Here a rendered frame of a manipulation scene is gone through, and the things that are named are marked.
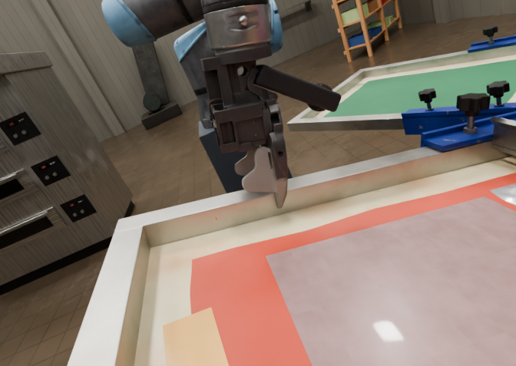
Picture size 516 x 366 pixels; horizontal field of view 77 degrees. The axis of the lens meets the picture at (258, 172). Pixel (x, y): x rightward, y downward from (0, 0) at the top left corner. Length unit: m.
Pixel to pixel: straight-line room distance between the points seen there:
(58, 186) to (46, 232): 0.48
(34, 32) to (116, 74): 2.08
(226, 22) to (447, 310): 0.35
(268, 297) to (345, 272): 0.08
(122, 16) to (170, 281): 0.35
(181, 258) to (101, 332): 0.14
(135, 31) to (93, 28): 9.64
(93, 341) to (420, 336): 0.26
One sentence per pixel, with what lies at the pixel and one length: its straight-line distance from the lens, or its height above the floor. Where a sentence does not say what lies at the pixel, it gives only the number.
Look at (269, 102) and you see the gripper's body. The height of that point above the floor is 1.30.
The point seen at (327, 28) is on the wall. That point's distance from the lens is 10.56.
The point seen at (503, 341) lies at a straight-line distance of 0.33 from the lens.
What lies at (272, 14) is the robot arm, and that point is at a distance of 0.82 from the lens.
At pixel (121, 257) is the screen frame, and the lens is 0.41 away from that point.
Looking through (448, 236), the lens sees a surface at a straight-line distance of 0.43.
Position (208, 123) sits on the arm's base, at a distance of 0.85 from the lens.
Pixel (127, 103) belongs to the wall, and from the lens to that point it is 10.15.
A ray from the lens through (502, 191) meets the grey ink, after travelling 0.54.
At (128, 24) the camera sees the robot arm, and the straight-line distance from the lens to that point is 0.52.
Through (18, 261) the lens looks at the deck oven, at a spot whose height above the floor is 0.27.
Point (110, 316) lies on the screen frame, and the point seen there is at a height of 1.23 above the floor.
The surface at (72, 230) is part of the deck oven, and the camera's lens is 3.60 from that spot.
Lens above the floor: 1.40
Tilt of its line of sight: 24 degrees down
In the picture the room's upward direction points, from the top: 24 degrees counter-clockwise
